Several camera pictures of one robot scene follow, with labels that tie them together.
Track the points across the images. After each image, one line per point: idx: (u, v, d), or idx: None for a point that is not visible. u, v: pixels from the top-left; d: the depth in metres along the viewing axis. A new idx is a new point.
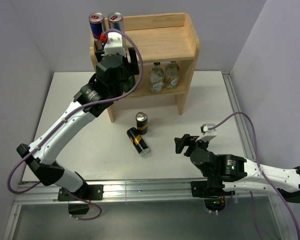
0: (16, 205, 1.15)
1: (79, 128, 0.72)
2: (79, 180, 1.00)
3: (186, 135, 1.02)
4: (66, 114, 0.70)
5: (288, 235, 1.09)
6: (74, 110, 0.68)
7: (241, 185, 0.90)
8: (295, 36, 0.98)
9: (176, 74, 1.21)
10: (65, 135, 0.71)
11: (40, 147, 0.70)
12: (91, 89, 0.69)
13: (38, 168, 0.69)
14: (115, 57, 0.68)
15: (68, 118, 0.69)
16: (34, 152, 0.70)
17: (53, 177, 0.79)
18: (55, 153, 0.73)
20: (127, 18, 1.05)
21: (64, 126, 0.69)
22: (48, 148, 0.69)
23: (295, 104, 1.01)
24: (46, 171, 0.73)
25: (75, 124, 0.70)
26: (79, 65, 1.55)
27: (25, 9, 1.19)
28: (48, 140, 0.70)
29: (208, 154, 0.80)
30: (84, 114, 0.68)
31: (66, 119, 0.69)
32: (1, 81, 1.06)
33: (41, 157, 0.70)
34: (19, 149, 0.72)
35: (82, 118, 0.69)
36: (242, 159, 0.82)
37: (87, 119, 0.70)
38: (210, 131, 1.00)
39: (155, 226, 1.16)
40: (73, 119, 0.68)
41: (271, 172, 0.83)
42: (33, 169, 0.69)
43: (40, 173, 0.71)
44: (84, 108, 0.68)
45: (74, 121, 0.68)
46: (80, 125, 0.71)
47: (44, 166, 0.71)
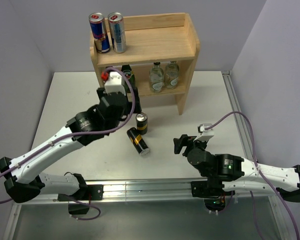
0: (16, 205, 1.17)
1: (63, 153, 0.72)
2: (73, 186, 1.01)
3: (183, 136, 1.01)
4: (54, 137, 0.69)
5: (288, 235, 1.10)
6: (63, 135, 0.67)
7: (240, 185, 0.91)
8: (295, 36, 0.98)
9: (176, 74, 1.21)
10: (48, 158, 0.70)
11: (19, 166, 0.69)
12: (86, 118, 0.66)
13: (12, 187, 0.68)
14: (120, 93, 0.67)
15: (55, 142, 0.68)
16: (13, 169, 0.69)
17: (28, 196, 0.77)
18: (34, 173, 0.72)
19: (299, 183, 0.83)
20: (127, 18, 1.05)
21: (49, 149, 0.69)
22: (27, 168, 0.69)
23: (295, 105, 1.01)
24: (20, 190, 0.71)
25: (60, 150, 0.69)
26: (79, 65, 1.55)
27: (25, 9, 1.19)
28: (30, 161, 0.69)
29: (205, 153, 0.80)
30: (72, 142, 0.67)
31: (52, 143, 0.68)
32: (1, 81, 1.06)
33: (19, 176, 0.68)
34: (0, 162, 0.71)
35: (68, 145, 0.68)
36: (240, 158, 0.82)
37: (74, 146, 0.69)
38: (207, 131, 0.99)
39: (155, 226, 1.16)
40: (60, 144, 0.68)
41: (269, 171, 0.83)
42: (7, 187, 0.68)
43: (14, 191, 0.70)
44: (73, 136, 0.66)
45: (60, 147, 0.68)
46: (66, 151, 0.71)
47: (19, 186, 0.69)
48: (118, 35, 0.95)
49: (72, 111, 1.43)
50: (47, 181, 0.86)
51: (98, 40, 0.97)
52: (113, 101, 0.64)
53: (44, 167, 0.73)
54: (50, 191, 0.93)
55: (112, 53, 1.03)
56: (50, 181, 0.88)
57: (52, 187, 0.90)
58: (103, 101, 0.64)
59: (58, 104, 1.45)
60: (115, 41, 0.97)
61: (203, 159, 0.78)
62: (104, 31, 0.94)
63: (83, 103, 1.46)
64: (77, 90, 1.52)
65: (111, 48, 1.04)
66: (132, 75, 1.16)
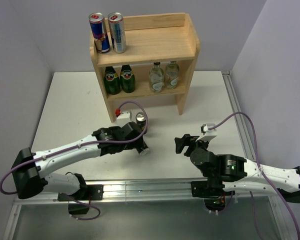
0: (16, 205, 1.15)
1: (79, 158, 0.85)
2: (74, 186, 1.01)
3: (186, 135, 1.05)
4: (81, 141, 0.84)
5: (288, 235, 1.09)
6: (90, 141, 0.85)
7: (241, 185, 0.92)
8: (295, 36, 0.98)
9: (176, 74, 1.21)
10: (71, 158, 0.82)
11: (46, 157, 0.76)
12: (108, 133, 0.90)
13: (32, 177, 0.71)
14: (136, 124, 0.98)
15: (83, 145, 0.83)
16: (38, 160, 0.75)
17: (30, 193, 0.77)
18: (53, 169, 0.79)
19: None
20: (127, 18, 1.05)
21: (76, 150, 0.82)
22: (52, 162, 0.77)
23: (295, 104, 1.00)
24: (34, 184, 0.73)
25: (84, 153, 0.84)
26: (80, 65, 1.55)
27: (25, 9, 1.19)
28: (55, 155, 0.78)
29: (208, 153, 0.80)
30: (96, 148, 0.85)
31: (80, 145, 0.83)
32: (1, 81, 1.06)
33: (43, 167, 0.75)
34: (23, 152, 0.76)
35: (92, 150, 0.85)
36: (242, 159, 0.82)
37: (94, 153, 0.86)
38: (210, 131, 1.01)
39: (154, 226, 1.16)
40: (86, 148, 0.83)
41: (270, 172, 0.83)
42: (28, 176, 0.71)
43: (30, 183, 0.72)
44: (98, 144, 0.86)
45: (85, 150, 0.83)
46: (84, 156, 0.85)
47: (38, 178, 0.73)
48: (118, 35, 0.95)
49: (72, 111, 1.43)
50: (49, 179, 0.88)
51: (98, 40, 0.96)
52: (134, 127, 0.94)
53: (62, 166, 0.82)
54: (50, 190, 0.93)
55: (112, 53, 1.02)
56: (52, 179, 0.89)
57: (53, 186, 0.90)
58: (127, 125, 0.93)
59: (58, 104, 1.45)
60: (115, 42, 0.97)
61: (207, 159, 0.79)
62: (104, 31, 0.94)
63: (83, 103, 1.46)
64: (77, 90, 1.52)
65: (111, 48, 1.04)
66: (132, 75, 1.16)
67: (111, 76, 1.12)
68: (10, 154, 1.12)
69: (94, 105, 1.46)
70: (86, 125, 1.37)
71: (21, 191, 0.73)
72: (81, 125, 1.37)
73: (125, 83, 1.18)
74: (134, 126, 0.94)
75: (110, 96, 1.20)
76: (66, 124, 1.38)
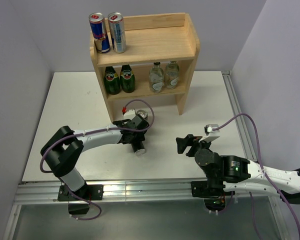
0: (16, 205, 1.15)
1: (105, 141, 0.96)
2: (81, 180, 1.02)
3: (189, 135, 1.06)
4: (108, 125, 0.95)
5: (288, 235, 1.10)
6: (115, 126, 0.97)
7: (242, 186, 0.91)
8: (296, 36, 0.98)
9: (176, 74, 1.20)
10: (101, 139, 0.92)
11: (86, 134, 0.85)
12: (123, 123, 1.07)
13: (78, 147, 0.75)
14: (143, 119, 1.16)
15: (110, 129, 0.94)
16: (80, 135, 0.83)
17: (65, 169, 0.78)
18: (87, 147, 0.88)
19: None
20: (127, 18, 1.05)
21: (105, 132, 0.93)
22: (90, 139, 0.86)
23: (295, 104, 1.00)
24: (74, 157, 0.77)
25: (109, 136, 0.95)
26: (80, 65, 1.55)
27: (25, 9, 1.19)
28: (91, 134, 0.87)
29: (213, 154, 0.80)
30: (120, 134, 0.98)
31: (109, 128, 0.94)
32: (0, 81, 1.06)
33: (84, 142, 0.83)
34: (63, 129, 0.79)
35: (115, 135, 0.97)
36: (245, 160, 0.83)
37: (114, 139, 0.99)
38: (215, 132, 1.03)
39: (154, 226, 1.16)
40: (112, 132, 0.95)
41: (273, 174, 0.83)
42: (73, 147, 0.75)
43: (74, 155, 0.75)
44: (121, 130, 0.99)
45: (112, 134, 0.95)
46: (107, 139, 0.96)
47: (80, 151, 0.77)
48: (118, 35, 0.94)
49: (72, 111, 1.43)
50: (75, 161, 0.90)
51: (98, 40, 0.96)
52: (144, 119, 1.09)
53: (93, 145, 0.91)
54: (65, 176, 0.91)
55: (112, 53, 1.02)
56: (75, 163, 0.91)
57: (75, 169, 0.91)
58: (138, 117, 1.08)
59: (58, 104, 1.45)
60: (115, 41, 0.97)
61: (212, 160, 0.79)
62: (104, 31, 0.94)
63: (83, 102, 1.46)
64: (78, 90, 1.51)
65: (111, 48, 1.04)
66: (132, 75, 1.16)
67: (111, 76, 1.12)
68: (10, 154, 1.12)
69: (95, 105, 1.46)
70: (86, 124, 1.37)
71: (63, 163, 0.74)
72: (81, 125, 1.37)
73: (125, 83, 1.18)
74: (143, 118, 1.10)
75: (110, 96, 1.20)
76: (66, 124, 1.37)
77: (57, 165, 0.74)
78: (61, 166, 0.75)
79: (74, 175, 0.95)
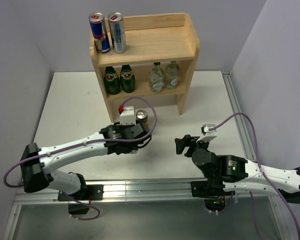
0: (16, 205, 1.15)
1: (90, 154, 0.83)
2: (76, 186, 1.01)
3: (186, 136, 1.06)
4: (87, 139, 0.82)
5: (288, 235, 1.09)
6: (95, 139, 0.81)
7: (241, 185, 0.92)
8: (296, 36, 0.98)
9: (176, 74, 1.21)
10: (78, 155, 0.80)
11: (51, 154, 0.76)
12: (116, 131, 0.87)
13: (37, 173, 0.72)
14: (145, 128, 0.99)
15: (89, 143, 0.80)
16: (43, 156, 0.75)
17: (34, 188, 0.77)
18: (59, 165, 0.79)
19: None
20: (127, 18, 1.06)
21: (82, 148, 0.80)
22: (57, 159, 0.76)
23: (295, 105, 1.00)
24: (38, 180, 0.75)
25: (89, 151, 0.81)
26: (80, 65, 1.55)
27: (25, 9, 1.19)
28: (60, 153, 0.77)
29: (210, 154, 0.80)
30: (103, 147, 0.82)
31: (86, 143, 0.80)
32: (0, 81, 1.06)
33: (47, 163, 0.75)
34: (30, 147, 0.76)
35: (98, 148, 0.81)
36: (243, 159, 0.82)
37: (101, 151, 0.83)
38: (211, 132, 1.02)
39: (154, 226, 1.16)
40: (91, 146, 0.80)
41: (271, 173, 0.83)
42: (32, 172, 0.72)
43: (35, 179, 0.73)
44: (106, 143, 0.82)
45: (91, 148, 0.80)
46: (91, 153, 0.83)
47: (42, 174, 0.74)
48: (118, 35, 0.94)
49: (72, 111, 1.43)
50: (55, 176, 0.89)
51: (98, 40, 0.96)
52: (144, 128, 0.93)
53: (68, 162, 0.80)
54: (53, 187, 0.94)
55: (112, 53, 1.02)
56: (58, 176, 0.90)
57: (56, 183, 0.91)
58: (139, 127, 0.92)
59: (58, 105, 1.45)
60: (115, 41, 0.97)
61: (209, 160, 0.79)
62: (104, 31, 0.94)
63: (83, 103, 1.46)
64: (78, 90, 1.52)
65: (111, 48, 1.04)
66: (132, 75, 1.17)
67: (111, 76, 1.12)
68: (9, 154, 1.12)
69: (95, 105, 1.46)
70: (86, 124, 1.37)
71: (26, 186, 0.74)
72: (81, 125, 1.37)
73: (126, 83, 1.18)
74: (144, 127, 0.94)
75: (110, 96, 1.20)
76: (66, 124, 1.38)
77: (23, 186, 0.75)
78: (26, 189, 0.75)
79: (65, 184, 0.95)
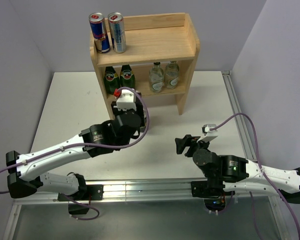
0: (16, 205, 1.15)
1: (72, 158, 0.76)
2: (72, 187, 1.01)
3: (187, 136, 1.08)
4: (66, 143, 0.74)
5: (288, 235, 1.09)
6: (73, 144, 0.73)
7: (241, 185, 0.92)
8: (296, 36, 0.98)
9: (176, 74, 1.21)
10: (56, 162, 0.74)
11: (27, 162, 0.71)
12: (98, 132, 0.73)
13: (13, 183, 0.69)
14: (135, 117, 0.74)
15: (66, 148, 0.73)
16: (19, 165, 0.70)
17: (20, 194, 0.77)
18: (39, 172, 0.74)
19: None
20: (127, 18, 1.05)
21: (59, 154, 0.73)
22: (33, 167, 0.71)
23: (295, 105, 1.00)
24: (19, 188, 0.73)
25: (69, 157, 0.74)
26: (80, 65, 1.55)
27: (25, 9, 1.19)
28: (36, 160, 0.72)
29: (211, 154, 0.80)
30: (83, 151, 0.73)
31: (63, 149, 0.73)
32: (1, 81, 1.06)
33: (23, 173, 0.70)
34: (8, 156, 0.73)
35: (78, 153, 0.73)
36: (244, 160, 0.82)
37: (82, 155, 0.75)
38: (211, 132, 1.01)
39: (154, 226, 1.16)
40: (70, 151, 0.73)
41: (272, 174, 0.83)
42: (9, 182, 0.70)
43: (14, 188, 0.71)
44: (84, 146, 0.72)
45: (69, 154, 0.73)
46: (72, 158, 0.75)
47: (20, 184, 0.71)
48: (118, 35, 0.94)
49: (72, 111, 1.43)
50: (46, 180, 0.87)
51: (98, 40, 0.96)
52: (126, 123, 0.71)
53: (48, 168, 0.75)
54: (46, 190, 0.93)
55: (112, 53, 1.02)
56: (49, 181, 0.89)
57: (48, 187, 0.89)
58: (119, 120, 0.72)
59: (58, 105, 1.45)
60: (115, 41, 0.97)
61: (210, 160, 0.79)
62: (104, 31, 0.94)
63: (83, 103, 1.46)
64: (78, 90, 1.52)
65: (111, 48, 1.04)
66: (132, 75, 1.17)
67: (111, 76, 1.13)
68: None
69: (95, 105, 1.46)
70: (86, 124, 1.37)
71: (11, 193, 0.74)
72: (81, 125, 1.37)
73: (126, 83, 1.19)
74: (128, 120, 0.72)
75: (110, 96, 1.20)
76: (65, 124, 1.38)
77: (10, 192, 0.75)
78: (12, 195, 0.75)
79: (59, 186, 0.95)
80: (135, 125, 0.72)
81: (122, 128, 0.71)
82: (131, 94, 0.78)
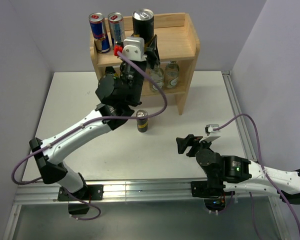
0: (16, 205, 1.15)
1: (94, 135, 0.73)
2: (80, 182, 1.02)
3: (190, 137, 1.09)
4: (84, 120, 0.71)
5: (288, 235, 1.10)
6: (92, 119, 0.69)
7: (242, 186, 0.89)
8: (297, 36, 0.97)
9: (176, 74, 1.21)
10: (80, 140, 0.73)
11: (51, 145, 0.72)
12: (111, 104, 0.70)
13: (43, 166, 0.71)
14: (109, 79, 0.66)
15: (86, 125, 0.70)
16: (45, 149, 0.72)
17: (51, 178, 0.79)
18: (66, 153, 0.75)
19: None
20: (127, 18, 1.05)
21: (80, 132, 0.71)
22: (58, 149, 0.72)
23: (295, 105, 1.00)
24: (50, 171, 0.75)
25: (91, 133, 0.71)
26: (79, 65, 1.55)
27: (25, 9, 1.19)
28: (60, 141, 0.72)
29: (215, 154, 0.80)
30: (102, 125, 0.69)
31: (83, 126, 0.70)
32: (0, 81, 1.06)
33: (50, 155, 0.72)
34: (32, 142, 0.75)
35: (98, 127, 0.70)
36: (246, 161, 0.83)
37: (103, 128, 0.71)
38: (215, 132, 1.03)
39: (154, 226, 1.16)
40: (90, 127, 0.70)
41: (274, 175, 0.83)
42: (39, 166, 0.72)
43: (45, 171, 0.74)
44: (102, 120, 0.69)
45: (90, 130, 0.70)
46: (94, 133, 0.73)
47: (50, 167, 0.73)
48: (118, 35, 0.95)
49: (72, 111, 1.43)
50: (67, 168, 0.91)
51: (98, 40, 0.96)
52: (107, 93, 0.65)
53: (74, 148, 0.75)
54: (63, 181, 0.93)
55: (112, 53, 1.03)
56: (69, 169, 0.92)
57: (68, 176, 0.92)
58: (101, 89, 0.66)
59: (58, 104, 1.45)
60: (115, 42, 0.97)
61: (214, 160, 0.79)
62: (104, 31, 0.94)
63: (83, 103, 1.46)
64: (77, 90, 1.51)
65: (111, 48, 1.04)
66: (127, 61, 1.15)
67: None
68: (9, 154, 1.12)
69: (95, 105, 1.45)
70: None
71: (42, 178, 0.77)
72: None
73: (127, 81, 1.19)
74: (106, 89, 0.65)
75: None
76: (65, 124, 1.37)
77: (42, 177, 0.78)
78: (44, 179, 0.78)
79: (74, 179, 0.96)
80: (111, 92, 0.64)
81: (106, 100, 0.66)
82: (138, 50, 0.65)
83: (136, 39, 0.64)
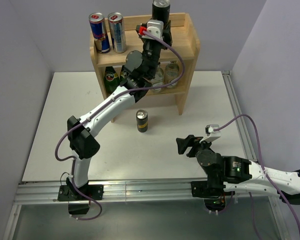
0: (16, 204, 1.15)
1: (122, 108, 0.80)
2: (86, 175, 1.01)
3: (190, 137, 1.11)
4: (113, 95, 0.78)
5: (289, 235, 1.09)
6: (121, 92, 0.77)
7: (242, 186, 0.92)
8: (297, 36, 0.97)
9: (176, 74, 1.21)
10: (112, 113, 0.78)
11: (90, 118, 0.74)
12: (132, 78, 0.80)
13: (88, 136, 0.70)
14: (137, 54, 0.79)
15: (117, 97, 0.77)
16: (85, 122, 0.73)
17: (89, 154, 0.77)
18: (100, 127, 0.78)
19: None
20: (127, 18, 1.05)
21: (112, 104, 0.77)
22: (97, 121, 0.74)
23: (295, 104, 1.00)
24: (91, 145, 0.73)
25: (121, 105, 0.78)
26: (80, 65, 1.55)
27: (25, 9, 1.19)
28: (97, 114, 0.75)
29: (216, 155, 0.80)
30: (130, 97, 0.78)
31: (114, 99, 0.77)
32: (0, 81, 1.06)
33: (91, 128, 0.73)
34: (71, 119, 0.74)
35: (127, 99, 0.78)
36: (246, 161, 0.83)
37: (130, 101, 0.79)
38: (215, 132, 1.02)
39: (154, 226, 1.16)
40: (120, 99, 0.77)
41: (274, 175, 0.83)
42: (83, 137, 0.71)
43: (88, 143, 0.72)
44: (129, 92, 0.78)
45: (121, 102, 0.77)
46: (123, 107, 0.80)
47: (92, 139, 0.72)
48: (118, 35, 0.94)
49: (72, 111, 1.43)
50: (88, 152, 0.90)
51: (98, 40, 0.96)
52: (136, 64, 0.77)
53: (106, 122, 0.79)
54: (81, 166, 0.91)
55: (112, 53, 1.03)
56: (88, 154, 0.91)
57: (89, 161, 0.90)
58: (130, 63, 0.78)
59: (58, 104, 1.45)
60: (115, 42, 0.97)
61: (215, 161, 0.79)
62: (104, 31, 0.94)
63: (83, 103, 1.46)
64: (77, 90, 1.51)
65: (111, 48, 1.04)
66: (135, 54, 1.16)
67: (111, 76, 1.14)
68: (9, 154, 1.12)
69: (95, 105, 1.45)
70: None
71: (82, 153, 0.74)
72: None
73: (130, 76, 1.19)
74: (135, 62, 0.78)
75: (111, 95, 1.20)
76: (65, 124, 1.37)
77: (80, 154, 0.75)
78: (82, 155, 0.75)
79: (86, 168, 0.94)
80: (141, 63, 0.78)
81: (135, 71, 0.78)
82: (158, 30, 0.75)
83: (157, 22, 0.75)
